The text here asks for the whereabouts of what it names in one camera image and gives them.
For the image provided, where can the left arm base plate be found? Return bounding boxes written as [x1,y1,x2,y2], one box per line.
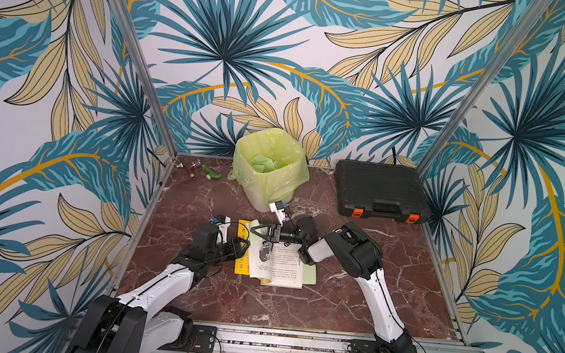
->
[160,325,218,353]

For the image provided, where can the left aluminium corner post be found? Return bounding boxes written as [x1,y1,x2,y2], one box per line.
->
[108,0,178,161]

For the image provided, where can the discarded green notes in bin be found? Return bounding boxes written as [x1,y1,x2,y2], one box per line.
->
[248,154,285,173]

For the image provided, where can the black plastic tool case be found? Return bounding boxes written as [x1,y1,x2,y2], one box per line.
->
[335,160,431,225]

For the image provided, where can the green toy piece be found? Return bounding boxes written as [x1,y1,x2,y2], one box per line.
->
[203,165,223,180]

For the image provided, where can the white trash bin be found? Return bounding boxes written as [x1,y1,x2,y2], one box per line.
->
[243,187,294,213]

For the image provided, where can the aluminium corner post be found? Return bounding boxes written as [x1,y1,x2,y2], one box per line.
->
[108,0,178,161]
[416,0,553,177]

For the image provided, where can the yellow paperback book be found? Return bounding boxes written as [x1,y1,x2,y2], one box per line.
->
[234,220,303,289]

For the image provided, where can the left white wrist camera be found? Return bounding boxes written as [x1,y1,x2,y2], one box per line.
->
[211,214,232,245]

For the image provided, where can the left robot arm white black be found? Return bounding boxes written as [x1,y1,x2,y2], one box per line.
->
[65,223,250,353]

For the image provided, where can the green plastic bin liner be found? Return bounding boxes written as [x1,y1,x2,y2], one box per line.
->
[228,128,310,205]

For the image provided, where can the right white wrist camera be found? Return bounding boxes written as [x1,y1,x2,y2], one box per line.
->
[269,201,290,226]

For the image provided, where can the right aluminium corner post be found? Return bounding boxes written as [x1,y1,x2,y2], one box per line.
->
[416,0,553,177]

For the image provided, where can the green sticky note lower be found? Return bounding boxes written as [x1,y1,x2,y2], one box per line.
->
[301,265,317,286]

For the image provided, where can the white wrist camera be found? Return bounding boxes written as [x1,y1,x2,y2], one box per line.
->
[211,214,232,245]
[269,201,290,226]

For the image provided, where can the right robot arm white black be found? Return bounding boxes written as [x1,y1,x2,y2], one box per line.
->
[249,216,417,353]

